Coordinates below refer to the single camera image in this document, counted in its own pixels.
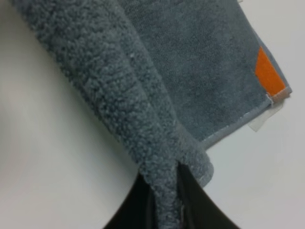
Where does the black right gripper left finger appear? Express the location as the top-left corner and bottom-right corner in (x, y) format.
(104, 174), (158, 229)

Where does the grey towel with orange pattern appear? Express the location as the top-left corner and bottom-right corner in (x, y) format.
(11, 0), (292, 229)

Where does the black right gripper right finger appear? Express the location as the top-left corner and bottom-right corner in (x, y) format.
(177, 164), (235, 229)

